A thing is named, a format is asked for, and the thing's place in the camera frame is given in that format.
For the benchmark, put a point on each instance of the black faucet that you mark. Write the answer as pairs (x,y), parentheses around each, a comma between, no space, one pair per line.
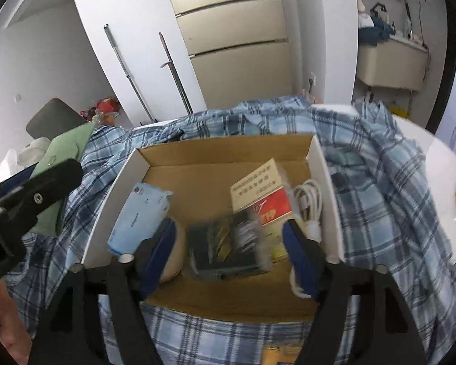
(379,9)

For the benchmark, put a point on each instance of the beige refrigerator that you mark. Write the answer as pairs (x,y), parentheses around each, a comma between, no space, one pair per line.
(228,26)

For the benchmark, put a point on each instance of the dark pole with hook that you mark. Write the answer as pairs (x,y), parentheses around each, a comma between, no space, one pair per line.
(174,72)

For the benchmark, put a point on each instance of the beige bathroom vanity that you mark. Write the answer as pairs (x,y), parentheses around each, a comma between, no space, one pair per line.
(391,64)

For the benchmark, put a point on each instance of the red toy pile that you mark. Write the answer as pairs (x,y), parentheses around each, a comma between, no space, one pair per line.
(106,105)

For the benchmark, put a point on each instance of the cardboard box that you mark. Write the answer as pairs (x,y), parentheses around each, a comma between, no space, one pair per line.
(197,156)

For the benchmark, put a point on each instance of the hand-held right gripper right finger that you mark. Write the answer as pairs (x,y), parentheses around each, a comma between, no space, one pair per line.
(297,251)

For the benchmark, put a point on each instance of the white plastic bag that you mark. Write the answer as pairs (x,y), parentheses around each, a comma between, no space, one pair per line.
(30,150)

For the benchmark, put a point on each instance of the orange blue snack packet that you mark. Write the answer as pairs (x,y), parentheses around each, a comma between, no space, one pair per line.
(277,355)

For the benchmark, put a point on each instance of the green cloth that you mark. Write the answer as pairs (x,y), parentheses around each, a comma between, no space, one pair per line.
(66,156)

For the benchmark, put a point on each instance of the person's left hand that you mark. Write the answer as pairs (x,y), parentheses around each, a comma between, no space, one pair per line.
(11,323)

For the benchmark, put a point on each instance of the blue tissue pack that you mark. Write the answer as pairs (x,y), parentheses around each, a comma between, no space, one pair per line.
(136,213)

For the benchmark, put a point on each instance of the gold red cigarette carton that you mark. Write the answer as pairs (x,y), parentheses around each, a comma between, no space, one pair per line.
(258,186)

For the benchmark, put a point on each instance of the black door frame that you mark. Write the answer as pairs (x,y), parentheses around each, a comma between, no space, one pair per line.
(445,83)

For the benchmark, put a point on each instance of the blue plaid cloth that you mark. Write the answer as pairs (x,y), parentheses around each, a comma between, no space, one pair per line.
(376,197)

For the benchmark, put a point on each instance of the white wall socket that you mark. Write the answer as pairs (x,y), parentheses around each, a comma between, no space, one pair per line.
(312,80)

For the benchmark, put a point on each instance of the navy blue cloth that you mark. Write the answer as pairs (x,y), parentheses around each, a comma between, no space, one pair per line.
(17,180)

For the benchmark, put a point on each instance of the grey chair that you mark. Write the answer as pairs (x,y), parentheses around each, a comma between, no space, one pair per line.
(57,118)

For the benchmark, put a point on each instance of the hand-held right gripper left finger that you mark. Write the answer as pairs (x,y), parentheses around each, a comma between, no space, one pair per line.
(163,247)

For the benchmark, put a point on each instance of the black plastic packet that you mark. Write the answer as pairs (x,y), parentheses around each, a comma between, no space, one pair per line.
(220,251)

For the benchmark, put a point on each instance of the blue clothes pile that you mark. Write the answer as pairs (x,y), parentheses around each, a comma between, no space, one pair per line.
(376,32)

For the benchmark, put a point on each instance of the silver mop pole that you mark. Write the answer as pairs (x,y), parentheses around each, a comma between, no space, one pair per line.
(127,72)

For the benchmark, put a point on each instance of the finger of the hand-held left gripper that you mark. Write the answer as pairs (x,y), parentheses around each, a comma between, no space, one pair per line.
(41,190)

